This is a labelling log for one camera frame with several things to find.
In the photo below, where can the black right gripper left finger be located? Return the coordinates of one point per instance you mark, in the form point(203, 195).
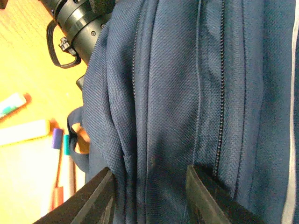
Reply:
point(92, 204)

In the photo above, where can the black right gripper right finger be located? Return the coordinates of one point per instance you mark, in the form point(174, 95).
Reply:
point(208, 203)

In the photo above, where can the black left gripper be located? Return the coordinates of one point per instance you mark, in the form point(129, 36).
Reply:
point(81, 22)

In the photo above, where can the navy blue backpack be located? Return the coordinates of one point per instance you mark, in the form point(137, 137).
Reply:
point(213, 83)

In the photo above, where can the green-capped white marker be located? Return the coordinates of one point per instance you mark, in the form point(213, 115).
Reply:
point(68, 170)

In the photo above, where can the purple-capped white marker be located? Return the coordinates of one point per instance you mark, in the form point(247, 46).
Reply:
point(56, 146)

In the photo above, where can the yellow highlighter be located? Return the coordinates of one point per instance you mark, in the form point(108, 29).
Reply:
point(26, 131)

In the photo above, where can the white green glue stick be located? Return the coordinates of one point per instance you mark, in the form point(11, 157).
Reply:
point(14, 103)

